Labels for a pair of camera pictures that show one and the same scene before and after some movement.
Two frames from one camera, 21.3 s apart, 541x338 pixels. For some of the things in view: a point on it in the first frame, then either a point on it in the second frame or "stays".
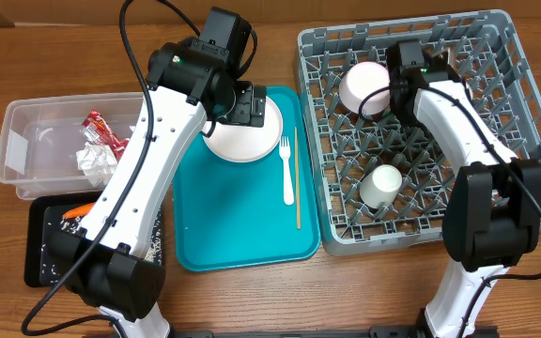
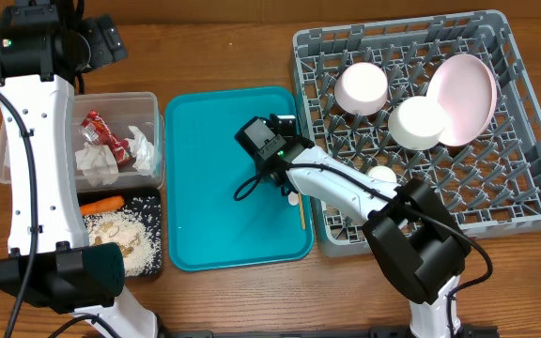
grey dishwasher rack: (379, 182) stays
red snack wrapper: (96, 131) stays
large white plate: (247, 144) -> (465, 87)
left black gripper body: (244, 105) -> (105, 47)
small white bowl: (453, 58) -> (418, 123)
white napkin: (97, 161) stays
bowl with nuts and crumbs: (360, 80) stays
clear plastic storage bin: (64, 145) stays
